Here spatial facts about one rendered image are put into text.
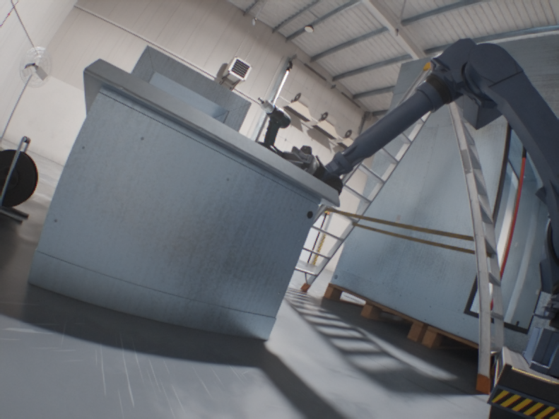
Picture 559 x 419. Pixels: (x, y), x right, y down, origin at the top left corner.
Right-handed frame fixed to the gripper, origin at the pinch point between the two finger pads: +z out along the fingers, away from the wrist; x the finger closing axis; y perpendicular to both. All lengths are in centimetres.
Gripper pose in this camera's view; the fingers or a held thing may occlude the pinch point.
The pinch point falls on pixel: (283, 148)
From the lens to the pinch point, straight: 134.5
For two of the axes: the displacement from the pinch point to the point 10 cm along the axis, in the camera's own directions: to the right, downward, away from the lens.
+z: -5.4, -2.9, -7.9
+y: -3.6, 9.3, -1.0
